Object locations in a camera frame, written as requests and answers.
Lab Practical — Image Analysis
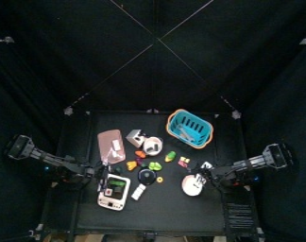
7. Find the pink rectangular box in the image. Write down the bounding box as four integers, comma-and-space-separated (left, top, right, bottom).
97, 129, 129, 165

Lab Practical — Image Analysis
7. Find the yellow orange toy food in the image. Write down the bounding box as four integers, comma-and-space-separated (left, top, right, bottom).
126, 160, 139, 172

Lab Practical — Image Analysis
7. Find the white toy box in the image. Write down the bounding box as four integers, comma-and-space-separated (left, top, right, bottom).
126, 129, 147, 148

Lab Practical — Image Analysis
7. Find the green toy piece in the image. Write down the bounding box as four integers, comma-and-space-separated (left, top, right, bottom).
107, 179, 127, 187

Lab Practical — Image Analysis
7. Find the pink yellow toy food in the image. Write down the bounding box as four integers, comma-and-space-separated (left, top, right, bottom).
177, 156, 191, 169

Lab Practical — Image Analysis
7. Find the white toy stove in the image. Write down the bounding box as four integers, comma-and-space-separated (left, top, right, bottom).
97, 173, 131, 212

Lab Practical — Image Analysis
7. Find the silver utensil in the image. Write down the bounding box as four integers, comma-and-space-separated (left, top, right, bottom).
177, 124, 198, 142

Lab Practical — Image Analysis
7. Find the white plate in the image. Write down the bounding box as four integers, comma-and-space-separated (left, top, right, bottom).
181, 174, 206, 198

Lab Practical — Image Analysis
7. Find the blue basket with orange rim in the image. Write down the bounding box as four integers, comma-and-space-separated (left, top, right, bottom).
166, 109, 215, 150

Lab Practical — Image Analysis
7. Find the green toy vegetable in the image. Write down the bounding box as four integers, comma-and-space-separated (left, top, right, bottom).
149, 161, 163, 172

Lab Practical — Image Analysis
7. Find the yellow green toy corn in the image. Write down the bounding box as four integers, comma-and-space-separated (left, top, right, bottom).
165, 150, 177, 164

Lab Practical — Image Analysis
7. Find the white bowl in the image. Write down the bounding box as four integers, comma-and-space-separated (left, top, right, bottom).
142, 135, 165, 157

